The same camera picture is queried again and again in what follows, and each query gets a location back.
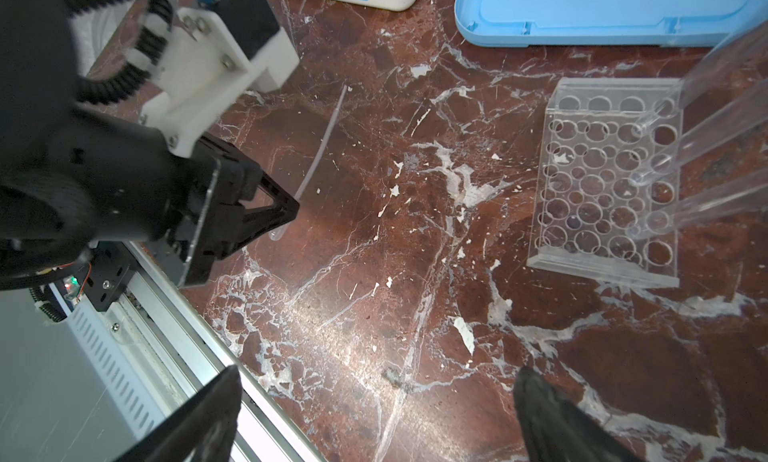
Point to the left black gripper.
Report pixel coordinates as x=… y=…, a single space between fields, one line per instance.
x=78 y=168

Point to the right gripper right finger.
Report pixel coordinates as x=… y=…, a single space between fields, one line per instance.
x=555 y=429

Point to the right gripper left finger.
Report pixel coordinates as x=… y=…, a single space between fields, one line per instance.
x=202 y=429

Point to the clear plastic pipette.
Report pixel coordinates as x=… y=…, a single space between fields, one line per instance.
x=278 y=233

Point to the clear test tube rack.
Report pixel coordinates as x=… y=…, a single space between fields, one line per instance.
x=597 y=133

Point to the blue-capped test tube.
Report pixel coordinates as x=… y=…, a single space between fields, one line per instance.
x=748 y=193
x=733 y=120
x=745 y=43

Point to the blue plastic lid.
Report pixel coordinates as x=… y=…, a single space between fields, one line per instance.
x=663 y=23

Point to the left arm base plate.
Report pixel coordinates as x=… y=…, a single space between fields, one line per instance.
x=112 y=267

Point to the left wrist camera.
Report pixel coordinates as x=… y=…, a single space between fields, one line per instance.
x=218 y=51

